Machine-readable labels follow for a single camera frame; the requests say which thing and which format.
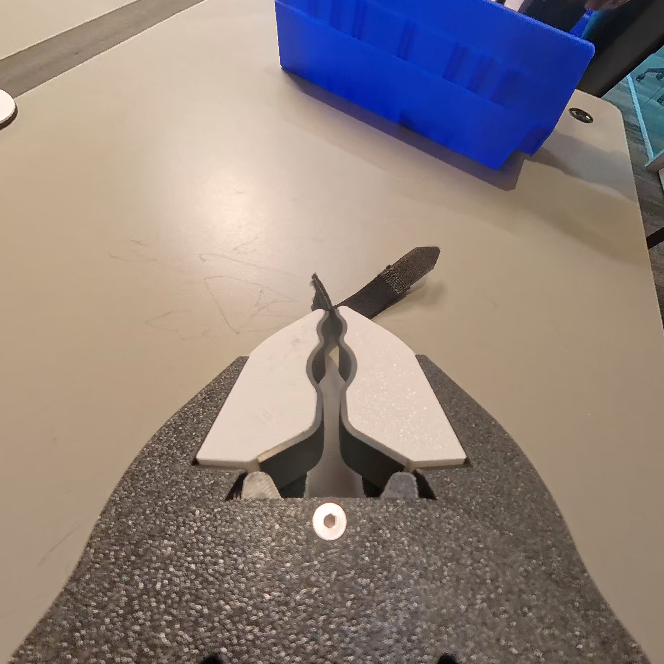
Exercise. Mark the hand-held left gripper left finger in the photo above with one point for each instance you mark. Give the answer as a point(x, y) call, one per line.
point(259, 415)

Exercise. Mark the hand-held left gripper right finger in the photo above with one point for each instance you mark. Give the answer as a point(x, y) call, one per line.
point(405, 410)

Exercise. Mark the blue plastic bin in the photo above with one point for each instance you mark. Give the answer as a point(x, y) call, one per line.
point(436, 73)

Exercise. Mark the round table grommet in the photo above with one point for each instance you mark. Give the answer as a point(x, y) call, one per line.
point(581, 115)

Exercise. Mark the white stand base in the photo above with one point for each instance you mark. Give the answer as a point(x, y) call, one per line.
point(6, 109)

